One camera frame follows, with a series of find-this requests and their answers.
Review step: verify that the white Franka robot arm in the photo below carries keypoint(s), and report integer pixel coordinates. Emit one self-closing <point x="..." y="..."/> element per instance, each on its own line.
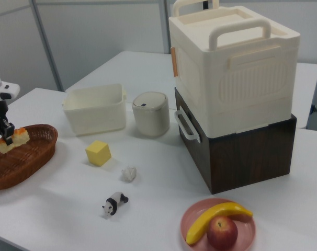
<point x="1" y="89"/>

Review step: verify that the panda toy figure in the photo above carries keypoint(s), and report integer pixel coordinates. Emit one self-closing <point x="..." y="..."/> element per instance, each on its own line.
<point x="114" y="203"/>

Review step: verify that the red toy apple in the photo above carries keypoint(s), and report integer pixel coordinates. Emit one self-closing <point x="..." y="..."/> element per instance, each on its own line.
<point x="222" y="233"/>

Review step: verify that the crumpled white paper ball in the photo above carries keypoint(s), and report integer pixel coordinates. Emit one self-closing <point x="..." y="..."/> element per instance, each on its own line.
<point x="129" y="174"/>

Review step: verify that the yellow foam cube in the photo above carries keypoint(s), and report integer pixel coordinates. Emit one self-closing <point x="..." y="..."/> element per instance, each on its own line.
<point x="97" y="153"/>

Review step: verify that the yellow toy banana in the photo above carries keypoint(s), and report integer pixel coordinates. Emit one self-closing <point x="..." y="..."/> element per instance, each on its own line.
<point x="213" y="219"/>

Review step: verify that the small cream trash can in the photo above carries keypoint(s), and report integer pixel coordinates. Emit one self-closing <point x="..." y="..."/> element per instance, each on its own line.
<point x="151" y="115"/>

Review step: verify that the pink plate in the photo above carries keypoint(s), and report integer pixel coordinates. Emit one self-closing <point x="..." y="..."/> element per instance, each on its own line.
<point x="243" y="231"/>

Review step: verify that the toy bread with orange topping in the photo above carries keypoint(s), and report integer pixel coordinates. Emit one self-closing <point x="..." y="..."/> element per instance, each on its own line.
<point x="20" y="137"/>

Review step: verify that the open white plastic bin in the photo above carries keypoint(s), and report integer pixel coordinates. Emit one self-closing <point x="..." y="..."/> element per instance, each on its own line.
<point x="95" y="115"/>

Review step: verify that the brown wicker basket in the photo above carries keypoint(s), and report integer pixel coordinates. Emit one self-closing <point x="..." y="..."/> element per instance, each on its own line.
<point x="22" y="159"/>

